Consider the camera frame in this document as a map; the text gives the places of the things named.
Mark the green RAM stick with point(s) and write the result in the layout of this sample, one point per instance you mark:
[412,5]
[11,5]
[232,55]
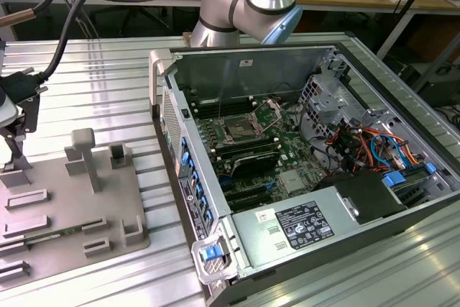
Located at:
[57,231]

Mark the metal drive cage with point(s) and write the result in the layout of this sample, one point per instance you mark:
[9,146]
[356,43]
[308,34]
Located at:
[330,102]

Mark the black expansion slot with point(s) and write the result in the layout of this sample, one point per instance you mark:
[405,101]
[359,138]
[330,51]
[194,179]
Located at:
[248,195]

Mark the grey plastic parts rack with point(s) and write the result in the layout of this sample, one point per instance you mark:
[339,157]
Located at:
[72,206]

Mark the silver chipset heatsink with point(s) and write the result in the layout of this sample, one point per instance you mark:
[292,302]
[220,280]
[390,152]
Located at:
[292,181]

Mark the black plastic shroud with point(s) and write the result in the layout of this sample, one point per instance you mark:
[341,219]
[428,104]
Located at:
[366,195]

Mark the blue disk carrier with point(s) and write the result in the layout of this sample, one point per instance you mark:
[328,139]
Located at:
[393,179]

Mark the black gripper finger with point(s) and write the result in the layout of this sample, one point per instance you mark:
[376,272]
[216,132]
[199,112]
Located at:
[18,156]

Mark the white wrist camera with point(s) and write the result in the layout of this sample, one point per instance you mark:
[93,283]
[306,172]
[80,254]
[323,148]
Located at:
[7,111]

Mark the black office chair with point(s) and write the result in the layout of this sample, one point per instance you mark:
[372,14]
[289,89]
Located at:
[136,17]

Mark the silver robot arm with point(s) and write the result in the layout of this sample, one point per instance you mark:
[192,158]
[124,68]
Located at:
[248,1]

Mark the grey power supply unit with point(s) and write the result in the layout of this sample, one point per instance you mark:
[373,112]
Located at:
[258,246]

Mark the green motherboard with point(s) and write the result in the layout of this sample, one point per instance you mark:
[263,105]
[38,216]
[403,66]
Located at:
[291,141]

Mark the black expansion card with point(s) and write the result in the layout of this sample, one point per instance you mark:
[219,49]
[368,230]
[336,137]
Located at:
[255,163]

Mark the blue case latch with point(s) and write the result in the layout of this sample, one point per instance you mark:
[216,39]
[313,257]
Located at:
[210,253]

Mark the thin metal locking lever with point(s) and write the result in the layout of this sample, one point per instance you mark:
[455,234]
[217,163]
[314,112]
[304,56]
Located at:
[220,105]

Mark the CPU socket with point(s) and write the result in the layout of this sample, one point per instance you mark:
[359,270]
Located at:
[239,129]

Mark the open black PC case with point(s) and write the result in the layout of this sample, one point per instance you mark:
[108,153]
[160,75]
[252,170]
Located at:
[251,66]

